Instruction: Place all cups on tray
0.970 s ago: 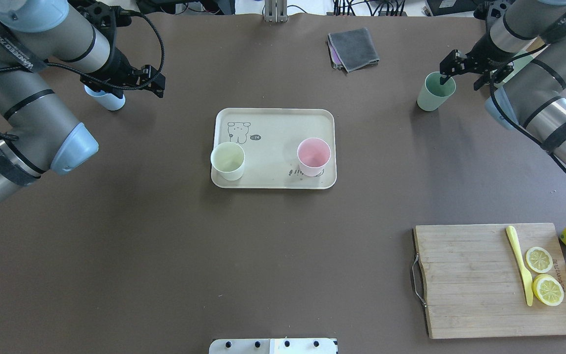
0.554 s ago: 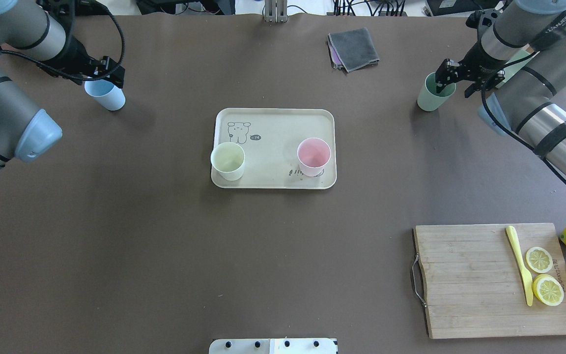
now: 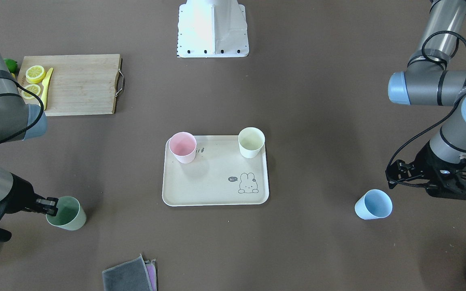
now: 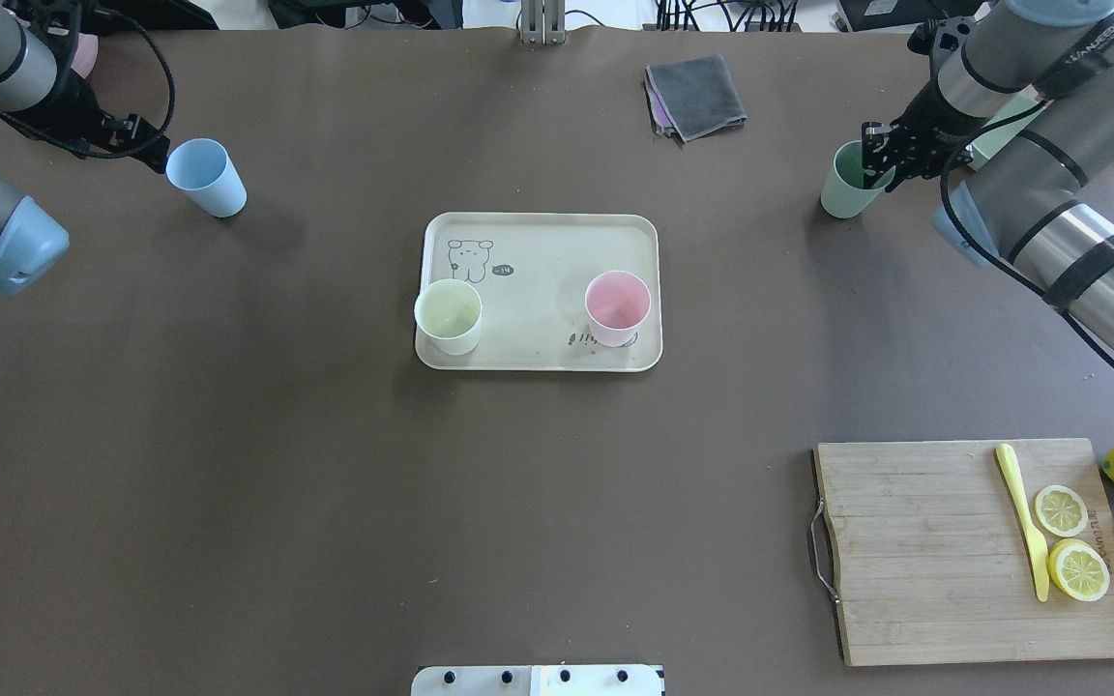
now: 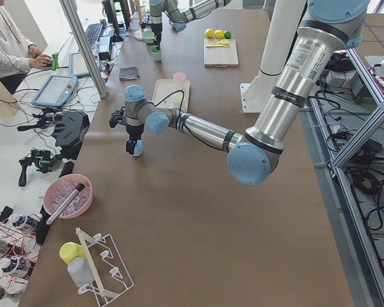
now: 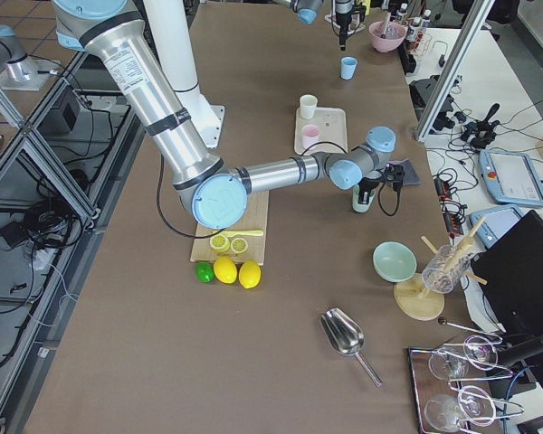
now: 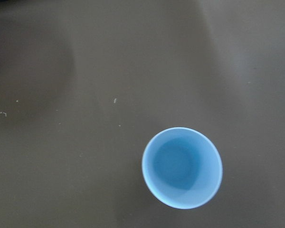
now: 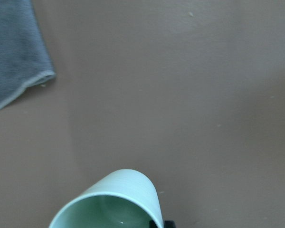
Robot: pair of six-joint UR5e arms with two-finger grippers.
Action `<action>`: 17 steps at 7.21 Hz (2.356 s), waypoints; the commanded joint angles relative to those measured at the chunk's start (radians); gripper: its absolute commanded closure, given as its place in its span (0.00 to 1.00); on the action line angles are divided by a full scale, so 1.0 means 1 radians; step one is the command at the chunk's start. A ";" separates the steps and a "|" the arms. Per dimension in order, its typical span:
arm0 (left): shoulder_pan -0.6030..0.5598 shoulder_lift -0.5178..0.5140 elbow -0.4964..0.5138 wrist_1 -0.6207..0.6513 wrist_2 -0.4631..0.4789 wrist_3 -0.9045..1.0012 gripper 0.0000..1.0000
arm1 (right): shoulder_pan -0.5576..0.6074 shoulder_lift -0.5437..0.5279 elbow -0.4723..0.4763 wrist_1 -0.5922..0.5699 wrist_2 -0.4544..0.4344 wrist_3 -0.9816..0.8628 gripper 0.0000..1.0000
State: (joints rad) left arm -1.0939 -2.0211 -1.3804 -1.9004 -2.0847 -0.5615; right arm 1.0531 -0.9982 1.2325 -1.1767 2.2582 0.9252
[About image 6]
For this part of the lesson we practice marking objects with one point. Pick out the cream white cup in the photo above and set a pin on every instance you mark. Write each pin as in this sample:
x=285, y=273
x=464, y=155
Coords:
x=308, y=105

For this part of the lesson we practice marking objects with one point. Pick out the aluminium frame post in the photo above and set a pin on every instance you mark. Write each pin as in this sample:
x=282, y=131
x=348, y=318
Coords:
x=472, y=24

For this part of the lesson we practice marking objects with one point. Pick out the pink cup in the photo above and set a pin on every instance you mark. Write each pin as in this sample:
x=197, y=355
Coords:
x=310, y=135

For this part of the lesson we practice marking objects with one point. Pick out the mirror tray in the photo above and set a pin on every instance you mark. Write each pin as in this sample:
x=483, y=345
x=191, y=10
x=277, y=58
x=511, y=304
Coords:
x=526, y=392

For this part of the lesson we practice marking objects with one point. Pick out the green lime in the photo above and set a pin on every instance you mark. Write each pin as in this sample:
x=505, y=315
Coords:
x=204, y=272

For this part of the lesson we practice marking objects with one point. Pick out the clear glass mug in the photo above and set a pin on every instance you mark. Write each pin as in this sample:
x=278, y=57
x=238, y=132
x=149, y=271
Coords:
x=442, y=272

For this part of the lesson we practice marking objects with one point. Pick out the metal scoop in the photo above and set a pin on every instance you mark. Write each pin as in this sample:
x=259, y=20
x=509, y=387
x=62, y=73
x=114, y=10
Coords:
x=347, y=338

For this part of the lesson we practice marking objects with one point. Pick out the beige rabbit tray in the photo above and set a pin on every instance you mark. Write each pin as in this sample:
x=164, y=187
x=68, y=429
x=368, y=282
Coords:
x=333, y=135

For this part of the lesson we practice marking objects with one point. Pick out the black monitor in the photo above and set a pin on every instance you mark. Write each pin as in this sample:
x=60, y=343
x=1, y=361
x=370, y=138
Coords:
x=513, y=268

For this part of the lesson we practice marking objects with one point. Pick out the light blue cup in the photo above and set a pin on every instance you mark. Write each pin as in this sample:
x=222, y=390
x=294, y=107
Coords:
x=348, y=66

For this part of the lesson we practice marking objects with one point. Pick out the teach pendant tablet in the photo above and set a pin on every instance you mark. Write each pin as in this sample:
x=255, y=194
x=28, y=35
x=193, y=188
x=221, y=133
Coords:
x=511, y=178

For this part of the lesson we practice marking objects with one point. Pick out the lemon slice upper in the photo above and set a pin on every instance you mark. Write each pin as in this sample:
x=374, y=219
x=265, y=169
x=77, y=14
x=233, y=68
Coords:
x=220, y=243

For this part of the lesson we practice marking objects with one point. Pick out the metal tongs black tip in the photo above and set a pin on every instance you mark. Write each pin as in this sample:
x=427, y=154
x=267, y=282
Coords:
x=384, y=26

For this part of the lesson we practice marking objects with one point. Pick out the lemon slice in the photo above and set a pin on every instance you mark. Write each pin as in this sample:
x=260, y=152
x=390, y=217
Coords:
x=220, y=243
x=239, y=245

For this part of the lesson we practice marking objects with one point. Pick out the wooden cup stand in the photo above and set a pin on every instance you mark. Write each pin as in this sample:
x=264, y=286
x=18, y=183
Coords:
x=422, y=296

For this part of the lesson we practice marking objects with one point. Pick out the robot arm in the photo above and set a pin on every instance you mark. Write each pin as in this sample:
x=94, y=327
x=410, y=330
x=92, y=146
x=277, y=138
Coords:
x=341, y=16
x=131, y=44

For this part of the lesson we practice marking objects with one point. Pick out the wooden cutting board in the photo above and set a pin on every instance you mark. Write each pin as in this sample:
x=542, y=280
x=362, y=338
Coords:
x=255, y=218

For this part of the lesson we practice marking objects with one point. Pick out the lemon slice lower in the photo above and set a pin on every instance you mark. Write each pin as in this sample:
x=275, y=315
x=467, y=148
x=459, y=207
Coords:
x=239, y=245

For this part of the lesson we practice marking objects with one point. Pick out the wine glass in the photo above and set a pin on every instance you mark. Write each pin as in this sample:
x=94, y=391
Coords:
x=470, y=409
x=452, y=361

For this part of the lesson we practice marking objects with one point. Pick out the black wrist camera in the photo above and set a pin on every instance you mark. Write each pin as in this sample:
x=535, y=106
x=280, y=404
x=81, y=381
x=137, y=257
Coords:
x=394, y=175

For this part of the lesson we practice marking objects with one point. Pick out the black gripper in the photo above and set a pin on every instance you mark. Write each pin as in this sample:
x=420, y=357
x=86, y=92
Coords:
x=367, y=185

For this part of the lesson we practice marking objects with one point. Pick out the grey folded cloth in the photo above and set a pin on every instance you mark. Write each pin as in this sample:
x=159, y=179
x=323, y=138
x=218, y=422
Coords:
x=411, y=177

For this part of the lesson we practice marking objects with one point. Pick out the whole yellow lemon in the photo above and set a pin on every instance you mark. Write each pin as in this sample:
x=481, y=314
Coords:
x=225, y=270

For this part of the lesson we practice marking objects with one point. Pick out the pink bowl with ice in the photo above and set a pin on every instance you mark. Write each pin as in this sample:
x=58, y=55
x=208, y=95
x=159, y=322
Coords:
x=394, y=36

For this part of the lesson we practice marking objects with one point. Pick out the light green cup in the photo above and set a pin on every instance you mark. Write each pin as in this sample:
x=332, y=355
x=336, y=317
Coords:
x=360, y=208

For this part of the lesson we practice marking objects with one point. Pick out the yellow plastic knife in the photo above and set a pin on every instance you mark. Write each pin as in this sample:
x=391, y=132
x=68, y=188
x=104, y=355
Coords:
x=230, y=234

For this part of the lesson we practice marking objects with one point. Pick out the light green bowl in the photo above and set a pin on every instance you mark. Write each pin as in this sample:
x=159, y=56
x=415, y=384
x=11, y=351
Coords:
x=394, y=262

